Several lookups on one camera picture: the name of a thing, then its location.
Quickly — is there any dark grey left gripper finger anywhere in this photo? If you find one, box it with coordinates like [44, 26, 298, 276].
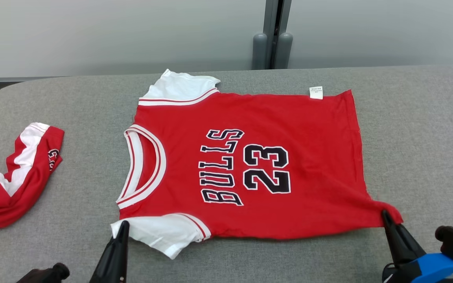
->
[90, 221, 130, 283]

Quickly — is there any grey partition post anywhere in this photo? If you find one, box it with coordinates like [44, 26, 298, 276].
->
[263, 0, 292, 70]

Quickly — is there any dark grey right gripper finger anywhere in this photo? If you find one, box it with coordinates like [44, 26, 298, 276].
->
[382, 210, 426, 268]

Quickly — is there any grey cylindrical post foot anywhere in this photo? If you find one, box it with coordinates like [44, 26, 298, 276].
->
[276, 32, 293, 70]
[252, 33, 268, 70]

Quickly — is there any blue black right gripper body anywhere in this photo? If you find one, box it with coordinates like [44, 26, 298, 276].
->
[382, 253, 453, 283]

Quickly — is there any red Bulls 23 jersey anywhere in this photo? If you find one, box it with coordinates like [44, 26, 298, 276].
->
[110, 69, 404, 260]

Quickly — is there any grey metal frame rail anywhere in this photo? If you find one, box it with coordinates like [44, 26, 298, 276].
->
[0, 75, 68, 84]

